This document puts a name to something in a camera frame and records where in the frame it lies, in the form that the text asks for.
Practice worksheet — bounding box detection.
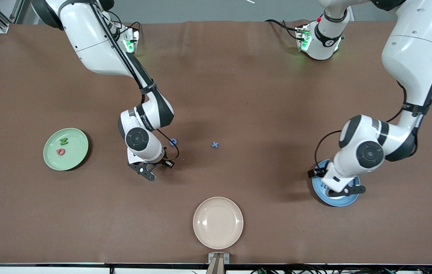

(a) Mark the black left arm base cable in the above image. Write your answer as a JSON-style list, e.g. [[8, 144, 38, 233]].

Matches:
[[264, 19, 302, 41]]

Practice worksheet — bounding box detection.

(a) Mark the light green plate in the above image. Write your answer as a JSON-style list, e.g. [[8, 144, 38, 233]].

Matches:
[[43, 127, 89, 171]]

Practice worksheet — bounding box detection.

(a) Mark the beige plate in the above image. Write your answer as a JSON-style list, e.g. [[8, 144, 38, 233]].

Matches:
[[193, 196, 244, 250]]

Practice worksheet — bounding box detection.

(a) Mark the blue plate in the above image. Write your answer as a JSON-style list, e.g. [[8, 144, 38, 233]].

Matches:
[[312, 159, 361, 207]]

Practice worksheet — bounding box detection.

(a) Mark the black arm base cable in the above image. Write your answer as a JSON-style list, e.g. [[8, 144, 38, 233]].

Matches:
[[264, 19, 302, 41], [119, 15, 143, 37]]

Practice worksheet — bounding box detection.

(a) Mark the black right arm base cable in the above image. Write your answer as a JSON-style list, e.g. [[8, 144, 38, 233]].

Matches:
[[119, 15, 143, 37]]

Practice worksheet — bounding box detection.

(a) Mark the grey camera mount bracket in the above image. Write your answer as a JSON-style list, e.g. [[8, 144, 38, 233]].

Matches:
[[208, 252, 230, 274]]

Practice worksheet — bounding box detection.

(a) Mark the brown table cover sheet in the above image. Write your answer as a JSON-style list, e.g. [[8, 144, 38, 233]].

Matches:
[[0, 20, 432, 265]]

